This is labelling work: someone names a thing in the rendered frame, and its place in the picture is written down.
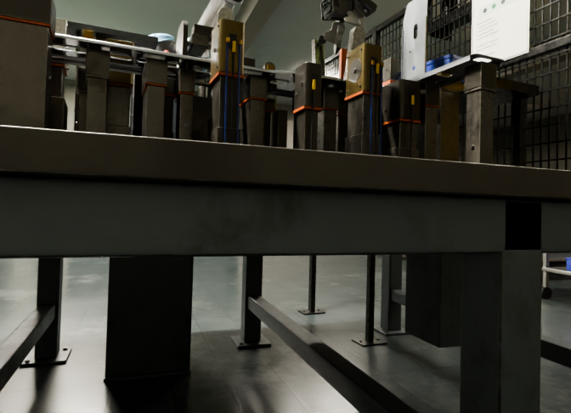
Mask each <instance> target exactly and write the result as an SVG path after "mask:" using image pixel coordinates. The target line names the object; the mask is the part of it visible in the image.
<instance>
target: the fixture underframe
mask: <svg viewBox="0 0 571 413"><path fill-rule="evenodd" d="M542 253H571V201H555V200H537V199H518V198H500V197H482V196H464V195H429V194H410V193H392V192H373V191H355V190H319V189H301V188H283V187H264V186H246V185H228V184H192V183H174V182H156V181H138V180H120V179H101V178H66V177H47V176H29V175H11V174H0V258H38V272H37V307H36V308H35V309H34V310H33V311H32V312H31V313H30V314H29V315H28V316H27V318H26V319H25V320H24V321H23V322H22V323H21V324H20V325H19V326H18V327H17V328H16V329H15V330H14V331H13V332H12V333H11V334H10V335H9V336H8V337H7V338H6V339H5V340H4V341H3V342H2V343H1V344H0V392H1V391H2V390H3V388H4V387H5V385H6V384H7V382H8V381H9V379H10V378H11V377H12V375H13V374H14V373H15V372H16V371H17V369H18V368H19V367H26V366H36V365H56V364H65V363H66V361H67V360H68V357H69V355H70V353H71V348H68V347H65V348H59V345H60V325H61V304H62V284H63V263H64V258H73V257H242V256H243V269H242V297H241V325H240V336H230V339H231V340H232V342H233V343H234V345H235V346H236V347H237V348H257V347H267V346H271V343H270V341H269V340H268V339H267V338H266V337H265V336H264V335H263V334H261V321H262V322H263V323H264V324H265V325H266V326H267V327H268V328H269V329H270V330H271V331H273V332H274V333H275V334H276V335H277V336H278V337H279V338H280V339H281V340H282V341H283V342H284V343H286V344H287V345H288V346H289V347H290V348H291V349H292V350H293V351H294V352H295V353H296V354H297V355H299V356H300V357H301V358H302V359H303V360H304V361H305V362H306V363H307V364H308V365H309V366H310V367H311V368H313V369H314V370H315V371H316V372H317V373H318V374H319V375H320V376H321V377H322V378H323V379H324V380H326V381H327V382H328V383H329V384H330V385H331V386H332V387H333V388H334V389H335V390H336V391H337V392H339V394H341V396H343V398H345V400H347V402H349V404H351V405H352V406H353V407H354V408H355V409H356V410H357V411H358V412H359V413H419V412H418V411H416V410H414V409H413V408H412V407H410V406H409V405H408V404H406V403H405V402H404V401H403V400H402V399H400V398H398V397H397V396H396V395H394V394H393V393H391V392H390V391H389V390H387V389H386V388H385V387H383V386H382V385H381V384H380V383H378V382H377V381H375V380H374V379H373V378H371V377H370V376H368V375H367V374H365V373H364V372H363V371H362V370H361V369H359V368H358V367H357V366H355V365H354V364H352V363H351V362H349V361H348V360H347V359H345V358H344V357H342V356H341V355H340V354H339V353H338V352H336V351H335V350H333V349H332V348H330V347H329V346H328V345H326V344H325V343H324V342H322V341H321V340H319V339H318V338H317V337H316V336H314V335H313V334H312V333H310V332H309V331H307V330H306V329H305V328H303V327H302V326H301V325H299V324H298V323H297V322H296V321H294V320H293V319H291V318H290V317H289V316H287V315H286V314H284V313H283V312H281V311H280V310H279V309H277V308H276V307H275V306H274V305H273V304H271V303H270V302H268V301H267V300H265V299H264V298H263V297H262V283H263V256H326V255H382V299H381V324H380V325H374V331H377V332H379V333H381V334H382V335H384V336H386V337H389V336H399V335H409V334H411V335H412V336H414V337H417V338H420V339H421V340H423V341H425V342H428V343H430V344H432V345H433V346H436V347H438V348H449V347H458V346H461V385H460V413H540V357H541V358H544V359H548V360H550V361H553V362H555V363H558V364H560V365H564V366H567V367H568V368H571V344H570V343H567V342H563V341H560V340H557V339H555V338H551V337H547V336H544V335H541V270H542ZM403 255H406V291H403V290H402V261H403ZM401 304H402V305H404V306H405V328H403V327H401ZM34 346H35V350H33V351H31V350H32V349H33V347H34Z"/></svg>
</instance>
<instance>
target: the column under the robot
mask: <svg viewBox="0 0 571 413"><path fill-rule="evenodd" d="M193 268H194V257H110V263H109V285H108V307H107V329H106V351H105V375H104V382H114V381H123V380H132V379H140V378H149V377H158V376H174V375H183V374H190V373H191V369H190V344H191V319H192V293H193Z"/></svg>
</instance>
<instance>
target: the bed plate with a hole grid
mask: <svg viewBox="0 0 571 413"><path fill-rule="evenodd" d="M0 174H11V175H29V176H47V177H66V178H101V179H120V180H138V181H156V182H174V183H192V184H228V185H246V186H264V187H283V188H301V189H319V190H355V191H373V192H392V193H410V194H429V195H464V196H482V197H500V198H518V199H537V200H555V201H571V171H568V170H557V169H546V168H536V167H515V166H504V165H494V164H483V163H472V162H461V161H440V160H430V159H419V158H408V157H397V156H377V155H366V154H355V153H344V152H334V151H323V150H302V149H292V148H280V147H270V146H259V145H249V144H228V143H217V142H206V141H195V140H185V139H164V138H153V137H143V136H132V135H121V134H110V133H90V132H79V131H68V130H57V129H46V128H35V127H15V126H4V125H0Z"/></svg>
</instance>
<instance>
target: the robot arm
mask: <svg viewBox="0 0 571 413"><path fill-rule="evenodd" d="M242 1H243V0H211V2H209V4H208V6H207V8H206V10H205V12H204V14H203V15H202V16H201V19H200V21H199V22H198V25H206V26H210V27H215V26H216V18H217V12H218V10H219V9H221V8H223V7H227V8H230V9H231V10H232V9H233V7H234V6H235V5H236V4H237V3H241V2H242ZM320 7H321V19H322V20H328V21H329V20H331V21H335V22H334V23H333V24H332V28H331V30H330V31H327V32H326V33H325V34H324V39H325V40H326V41H328V42H332V43H334V54H337V53H338V52H339V50H340V49H341V43H342V35H343V33H344V31H345V25H344V22H347V23H349V24H351V25H356V27H357V26H362V27H363V28H365V21H364V16H365V17H368V16H370V15H371V14H373V13H374V12H376V9H377V4H375V3H374V2H373V1H371V0H323V1H322V2H321V3H320ZM322 8H324V16H323V9H322ZM149 36H152V37H158V45H157V47H156V50H158V51H162V52H163V51H164V50H167V51H168V52H169V53H173V54H175V53H176V43H175V42H174V37H173V36H171V35H168V34H162V33H156V34H151V35H149ZM187 55H188V56H193V57H198V58H203V59H209V53H208V49H207V50H206V51H205V53H204V54H203V55H202V56H201V57H200V56H194V55H189V54H187Z"/></svg>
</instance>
